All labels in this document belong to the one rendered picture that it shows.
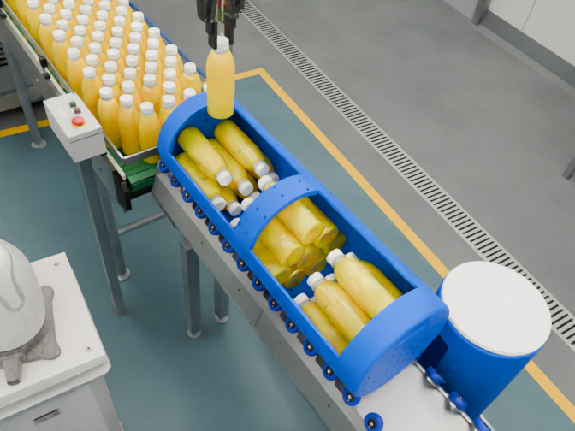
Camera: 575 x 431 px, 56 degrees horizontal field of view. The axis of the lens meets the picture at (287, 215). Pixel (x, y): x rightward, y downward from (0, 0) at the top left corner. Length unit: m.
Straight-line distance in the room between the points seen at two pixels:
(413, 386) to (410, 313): 0.32
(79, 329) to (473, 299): 0.95
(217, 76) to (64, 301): 0.64
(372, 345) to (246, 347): 1.36
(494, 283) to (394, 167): 1.90
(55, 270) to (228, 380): 1.16
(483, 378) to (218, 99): 0.98
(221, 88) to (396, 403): 0.88
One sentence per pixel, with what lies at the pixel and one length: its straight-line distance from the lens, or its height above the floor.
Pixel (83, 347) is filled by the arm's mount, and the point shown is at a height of 1.04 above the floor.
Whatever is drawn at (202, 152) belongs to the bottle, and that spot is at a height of 1.14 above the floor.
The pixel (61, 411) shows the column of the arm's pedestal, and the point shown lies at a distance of 1.41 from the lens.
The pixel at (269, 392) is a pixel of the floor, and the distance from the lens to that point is 2.34.
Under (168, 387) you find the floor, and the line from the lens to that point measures 2.36.
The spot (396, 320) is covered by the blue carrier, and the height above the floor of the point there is 1.23.
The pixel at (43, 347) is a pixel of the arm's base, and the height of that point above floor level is 1.06.
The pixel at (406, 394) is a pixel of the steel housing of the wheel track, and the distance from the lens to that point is 1.39.
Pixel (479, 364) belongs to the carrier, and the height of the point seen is 0.97.
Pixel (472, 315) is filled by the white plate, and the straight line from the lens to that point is 1.43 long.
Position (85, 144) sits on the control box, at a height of 1.06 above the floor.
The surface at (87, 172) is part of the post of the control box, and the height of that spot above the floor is 0.87.
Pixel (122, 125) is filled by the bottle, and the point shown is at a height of 1.03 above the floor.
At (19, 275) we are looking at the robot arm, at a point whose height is 1.28.
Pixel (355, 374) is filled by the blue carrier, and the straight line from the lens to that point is 1.15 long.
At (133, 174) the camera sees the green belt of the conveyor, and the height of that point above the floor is 0.90.
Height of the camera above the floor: 2.14
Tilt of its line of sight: 48 degrees down
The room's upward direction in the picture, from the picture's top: 8 degrees clockwise
